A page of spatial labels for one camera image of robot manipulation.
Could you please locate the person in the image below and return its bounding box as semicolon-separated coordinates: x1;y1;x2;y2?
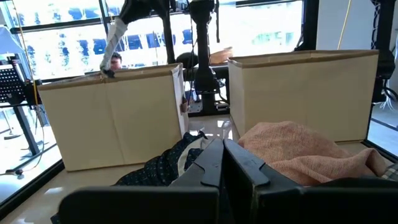
109;51;124;72

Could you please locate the beige fabric storage bin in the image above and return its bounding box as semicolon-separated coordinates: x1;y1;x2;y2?
37;62;190;172
227;49;380;144

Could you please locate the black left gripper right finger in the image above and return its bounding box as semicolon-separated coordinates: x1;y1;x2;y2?
223;139;398;224

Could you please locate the yellow cable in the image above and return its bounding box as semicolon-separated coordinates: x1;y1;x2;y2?
11;0;40;106
337;0;353;50

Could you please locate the navy dotted shirt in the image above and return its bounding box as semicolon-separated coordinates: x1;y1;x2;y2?
113;130;208;187

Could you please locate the white garment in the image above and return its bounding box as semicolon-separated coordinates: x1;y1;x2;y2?
98;16;129;79

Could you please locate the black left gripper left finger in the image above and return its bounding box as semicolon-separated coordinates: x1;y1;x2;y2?
58;138;224;224

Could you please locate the black perforated panel stand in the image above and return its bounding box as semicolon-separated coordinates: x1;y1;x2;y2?
0;64;43;156

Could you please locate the pink knit shirt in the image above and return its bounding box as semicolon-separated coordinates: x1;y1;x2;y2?
238;120;389;187

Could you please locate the blue plaid shirt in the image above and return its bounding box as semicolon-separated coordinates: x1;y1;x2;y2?
381;162;398;182

